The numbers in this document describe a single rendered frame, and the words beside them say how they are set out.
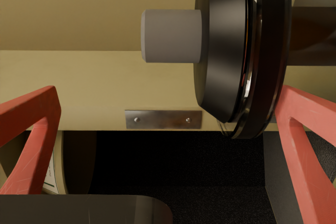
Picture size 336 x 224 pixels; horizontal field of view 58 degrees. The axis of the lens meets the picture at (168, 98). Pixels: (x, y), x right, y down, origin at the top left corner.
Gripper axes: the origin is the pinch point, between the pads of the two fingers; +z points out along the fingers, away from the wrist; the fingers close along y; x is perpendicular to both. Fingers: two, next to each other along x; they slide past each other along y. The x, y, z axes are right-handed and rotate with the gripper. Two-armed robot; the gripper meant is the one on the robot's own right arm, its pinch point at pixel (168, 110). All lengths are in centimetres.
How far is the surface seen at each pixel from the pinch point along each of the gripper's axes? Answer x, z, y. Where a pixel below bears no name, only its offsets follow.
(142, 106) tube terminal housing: 9.1, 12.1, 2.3
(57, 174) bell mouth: 20.3, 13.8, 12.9
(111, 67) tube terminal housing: 9.0, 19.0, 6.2
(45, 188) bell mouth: 23.8, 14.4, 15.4
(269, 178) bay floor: 34.6, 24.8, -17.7
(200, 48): -0.8, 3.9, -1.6
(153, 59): 0.0, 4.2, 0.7
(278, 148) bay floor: 27.6, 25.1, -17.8
